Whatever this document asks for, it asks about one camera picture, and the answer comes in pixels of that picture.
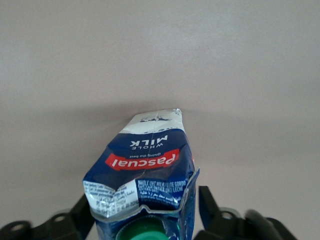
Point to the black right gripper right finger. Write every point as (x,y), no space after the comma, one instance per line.
(220,222)

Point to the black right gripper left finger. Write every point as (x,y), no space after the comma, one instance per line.
(62,225)

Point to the blue Pascual milk carton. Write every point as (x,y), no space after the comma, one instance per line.
(147,162)

